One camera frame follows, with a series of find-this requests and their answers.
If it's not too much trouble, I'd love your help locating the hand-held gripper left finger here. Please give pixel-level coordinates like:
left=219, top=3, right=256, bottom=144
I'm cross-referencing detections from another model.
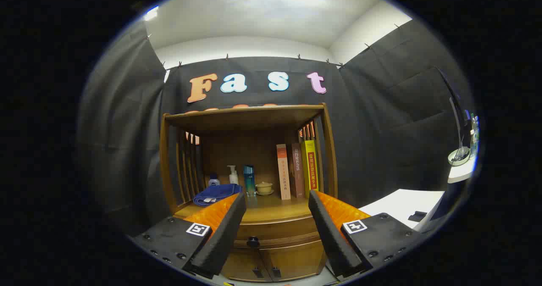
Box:
left=129, top=192, right=247, bottom=280

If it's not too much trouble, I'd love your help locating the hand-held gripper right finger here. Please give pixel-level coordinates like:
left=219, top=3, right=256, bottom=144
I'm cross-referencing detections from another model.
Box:
left=308, top=189, right=424, bottom=278

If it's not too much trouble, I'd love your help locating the wooden cabinet door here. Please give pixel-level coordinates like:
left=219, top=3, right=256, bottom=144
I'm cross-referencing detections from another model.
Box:
left=260, top=240, right=326, bottom=281
left=220, top=248, right=265, bottom=281

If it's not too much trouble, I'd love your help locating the wooden countertop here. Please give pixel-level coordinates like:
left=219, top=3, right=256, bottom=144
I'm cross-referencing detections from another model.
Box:
left=174, top=191, right=316, bottom=224

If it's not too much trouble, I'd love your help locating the wooden cabinet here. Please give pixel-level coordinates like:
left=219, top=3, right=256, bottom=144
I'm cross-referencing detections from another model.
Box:
left=159, top=103, right=338, bottom=282

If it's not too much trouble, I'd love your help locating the blue folded towel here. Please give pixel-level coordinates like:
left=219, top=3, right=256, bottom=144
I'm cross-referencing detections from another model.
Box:
left=194, top=183, right=243, bottom=207

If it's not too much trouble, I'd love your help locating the tall blue glass bottle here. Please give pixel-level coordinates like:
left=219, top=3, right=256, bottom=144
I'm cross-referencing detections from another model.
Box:
left=243, top=165, right=256, bottom=197

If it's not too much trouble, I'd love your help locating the yellow book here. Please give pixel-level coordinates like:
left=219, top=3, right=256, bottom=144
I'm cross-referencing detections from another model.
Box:
left=301, top=140, right=318, bottom=198

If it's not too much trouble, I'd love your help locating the white table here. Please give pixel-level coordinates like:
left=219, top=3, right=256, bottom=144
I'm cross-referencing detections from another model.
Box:
left=359, top=189, right=445, bottom=229

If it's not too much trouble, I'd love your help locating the brown book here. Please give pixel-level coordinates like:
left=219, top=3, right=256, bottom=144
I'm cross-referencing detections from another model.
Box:
left=289, top=143, right=305, bottom=198

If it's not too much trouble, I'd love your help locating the orange and white book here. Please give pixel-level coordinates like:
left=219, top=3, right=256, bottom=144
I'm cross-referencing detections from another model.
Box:
left=277, top=144, right=292, bottom=200

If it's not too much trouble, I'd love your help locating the black backdrop cloth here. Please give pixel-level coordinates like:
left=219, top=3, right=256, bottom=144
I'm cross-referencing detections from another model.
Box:
left=77, top=19, right=477, bottom=236

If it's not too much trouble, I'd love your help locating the white side desk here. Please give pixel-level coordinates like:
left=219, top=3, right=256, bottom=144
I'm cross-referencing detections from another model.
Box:
left=448, top=157, right=477, bottom=184

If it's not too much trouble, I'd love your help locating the white round bowl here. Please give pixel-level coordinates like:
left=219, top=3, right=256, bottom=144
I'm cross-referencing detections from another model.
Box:
left=448, top=147, right=470, bottom=166

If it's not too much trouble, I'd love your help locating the clear plastic bottle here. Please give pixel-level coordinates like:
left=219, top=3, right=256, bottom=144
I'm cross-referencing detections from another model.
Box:
left=469, top=113, right=480, bottom=159

